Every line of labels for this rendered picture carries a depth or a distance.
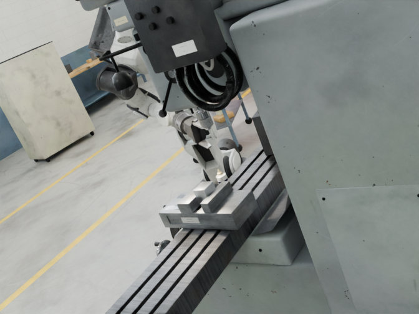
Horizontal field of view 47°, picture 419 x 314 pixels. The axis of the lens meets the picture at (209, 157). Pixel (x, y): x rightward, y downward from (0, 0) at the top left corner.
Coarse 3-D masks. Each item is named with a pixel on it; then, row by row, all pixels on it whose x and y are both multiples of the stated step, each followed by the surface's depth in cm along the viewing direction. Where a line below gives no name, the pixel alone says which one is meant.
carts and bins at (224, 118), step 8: (240, 96) 541; (232, 104) 537; (240, 104) 529; (216, 112) 501; (224, 112) 471; (232, 112) 491; (216, 120) 496; (224, 120) 489; (232, 120) 483; (248, 120) 552; (216, 128) 480; (232, 128) 478; (232, 136) 480
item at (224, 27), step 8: (216, 16) 141; (240, 16) 150; (224, 24) 143; (232, 24) 146; (224, 32) 143; (224, 40) 144; (232, 40) 145; (232, 48) 145; (224, 56) 146; (208, 64) 150; (216, 64) 149; (232, 64) 146; (208, 72) 152; (216, 72) 150; (224, 72) 149; (200, 80) 155; (216, 80) 152; (224, 80) 150; (208, 88) 155
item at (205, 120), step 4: (208, 112) 177; (200, 116) 176; (204, 116) 176; (208, 116) 176; (200, 120) 177; (204, 120) 176; (208, 120) 177; (212, 120) 178; (200, 124) 178; (204, 124) 177; (208, 124) 177; (212, 124) 178; (204, 128) 178
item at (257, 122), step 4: (256, 112) 211; (256, 116) 207; (256, 120) 207; (260, 120) 206; (256, 124) 208; (260, 124) 207; (256, 128) 209; (260, 128) 208; (260, 132) 209; (264, 132) 208; (260, 136) 210; (264, 136) 209; (260, 140) 211; (264, 140) 210; (268, 140) 209; (264, 144) 211; (268, 144) 210; (264, 148) 212; (268, 148) 211; (264, 152) 213; (268, 152) 212; (272, 152) 211
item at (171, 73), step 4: (164, 72) 160; (168, 72) 159; (172, 72) 158; (184, 72) 158; (168, 76) 160; (172, 76) 159; (184, 76) 159; (168, 80) 161; (172, 80) 160; (168, 84) 162; (168, 88) 163; (168, 92) 164; (168, 96) 165; (164, 100) 166; (164, 104) 167; (164, 108) 168; (160, 112) 169; (164, 112) 169; (160, 116) 170; (164, 116) 170
